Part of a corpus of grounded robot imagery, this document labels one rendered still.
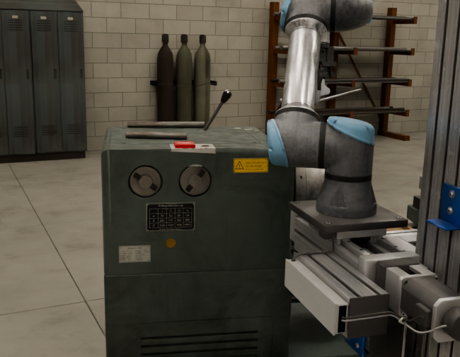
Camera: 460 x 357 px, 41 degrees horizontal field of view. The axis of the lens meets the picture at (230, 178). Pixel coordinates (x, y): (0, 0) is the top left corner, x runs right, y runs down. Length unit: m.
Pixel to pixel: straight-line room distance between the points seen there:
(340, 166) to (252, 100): 8.02
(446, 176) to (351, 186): 0.23
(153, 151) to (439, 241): 0.85
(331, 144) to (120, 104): 7.36
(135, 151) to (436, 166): 0.86
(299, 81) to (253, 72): 7.88
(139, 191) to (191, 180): 0.16
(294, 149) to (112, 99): 7.30
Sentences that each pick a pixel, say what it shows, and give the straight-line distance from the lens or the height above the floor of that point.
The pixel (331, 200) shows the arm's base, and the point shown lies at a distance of 1.52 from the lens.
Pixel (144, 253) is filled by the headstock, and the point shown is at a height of 0.93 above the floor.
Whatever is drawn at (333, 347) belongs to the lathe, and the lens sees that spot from 2.24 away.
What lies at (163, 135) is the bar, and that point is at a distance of 2.00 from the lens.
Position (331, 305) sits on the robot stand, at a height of 1.06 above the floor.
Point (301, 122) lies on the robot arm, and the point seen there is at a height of 1.38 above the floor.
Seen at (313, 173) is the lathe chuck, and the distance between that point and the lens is 2.06.
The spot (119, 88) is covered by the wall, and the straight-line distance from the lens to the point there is 8.72.
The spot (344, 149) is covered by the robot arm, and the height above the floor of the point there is 1.33.
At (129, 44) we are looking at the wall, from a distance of 8.74.
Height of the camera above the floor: 1.58
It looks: 13 degrees down
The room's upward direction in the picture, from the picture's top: 1 degrees clockwise
